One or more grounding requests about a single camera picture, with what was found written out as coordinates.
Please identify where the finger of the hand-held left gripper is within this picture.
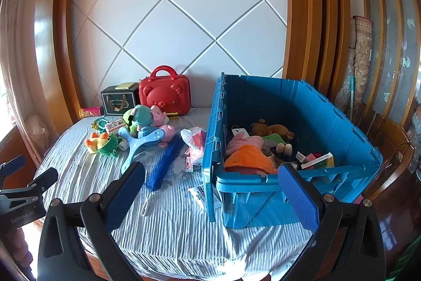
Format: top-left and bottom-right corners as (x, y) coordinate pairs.
(0, 155), (26, 173)
(29, 168), (59, 194)

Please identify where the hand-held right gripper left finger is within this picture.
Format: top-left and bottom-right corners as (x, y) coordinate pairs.
(36, 161), (146, 281)

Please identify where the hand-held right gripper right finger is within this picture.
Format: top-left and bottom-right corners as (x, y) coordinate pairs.
(278, 163), (386, 281)

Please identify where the blue bristle brush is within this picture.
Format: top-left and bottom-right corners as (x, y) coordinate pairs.
(141, 133), (184, 218)

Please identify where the blue plastic toy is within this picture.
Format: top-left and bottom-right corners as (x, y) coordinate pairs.
(118, 126), (165, 175)

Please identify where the yellow duck plush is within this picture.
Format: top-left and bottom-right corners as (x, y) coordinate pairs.
(85, 132), (111, 154)

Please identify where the white tissue pack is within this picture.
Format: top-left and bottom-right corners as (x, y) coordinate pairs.
(188, 184), (212, 212)

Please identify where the blue plastic storage crate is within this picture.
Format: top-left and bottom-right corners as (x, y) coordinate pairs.
(201, 72), (384, 229)

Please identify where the person's left hand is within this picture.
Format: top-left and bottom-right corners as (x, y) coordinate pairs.
(8, 228), (35, 272)

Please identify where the small pink box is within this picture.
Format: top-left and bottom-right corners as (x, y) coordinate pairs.
(297, 151), (317, 165)

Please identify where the yellow green box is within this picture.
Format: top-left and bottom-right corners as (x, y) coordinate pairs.
(301, 152), (335, 170)

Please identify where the pig plush in orange dress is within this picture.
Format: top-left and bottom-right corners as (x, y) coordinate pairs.
(224, 131), (277, 175)

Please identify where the pink white box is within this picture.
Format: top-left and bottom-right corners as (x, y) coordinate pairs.
(104, 121), (127, 133)

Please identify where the small red white box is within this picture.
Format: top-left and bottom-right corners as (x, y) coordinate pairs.
(183, 154), (198, 174)

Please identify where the brown bear plush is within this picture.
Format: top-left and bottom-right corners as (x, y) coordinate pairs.
(250, 119), (295, 155)

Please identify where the green plush toy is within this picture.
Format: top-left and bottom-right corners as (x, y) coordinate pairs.
(123, 109), (139, 137)

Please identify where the teal baby toy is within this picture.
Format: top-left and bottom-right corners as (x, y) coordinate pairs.
(91, 116), (111, 131)

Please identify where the pink cylindrical can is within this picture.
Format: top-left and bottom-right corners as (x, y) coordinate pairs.
(78, 106), (105, 119)

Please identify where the plastic bag of pink packets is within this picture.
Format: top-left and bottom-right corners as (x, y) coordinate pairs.
(180, 126), (208, 166)

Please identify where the black gift box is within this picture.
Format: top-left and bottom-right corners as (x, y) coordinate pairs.
(101, 86), (141, 115)

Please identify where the wooden chair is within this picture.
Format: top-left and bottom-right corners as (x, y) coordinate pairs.
(363, 113), (417, 203)

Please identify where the red bear suitcase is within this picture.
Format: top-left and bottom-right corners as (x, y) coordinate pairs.
(138, 65), (192, 117)

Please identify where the teal pole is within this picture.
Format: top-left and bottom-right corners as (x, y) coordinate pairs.
(348, 77), (357, 121)

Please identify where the green plastic bag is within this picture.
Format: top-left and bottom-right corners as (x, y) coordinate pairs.
(390, 235), (421, 281)

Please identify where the white curtain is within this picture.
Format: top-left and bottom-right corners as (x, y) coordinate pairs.
(0, 0), (33, 137)

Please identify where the rolled patterned carpet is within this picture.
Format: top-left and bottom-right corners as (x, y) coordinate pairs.
(335, 15), (375, 124)

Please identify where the frosted glass wooden partition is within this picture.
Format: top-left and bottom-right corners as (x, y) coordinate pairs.
(354, 0), (421, 128)

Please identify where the wooden headboard frame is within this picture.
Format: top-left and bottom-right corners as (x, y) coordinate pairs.
(34, 0), (352, 125)

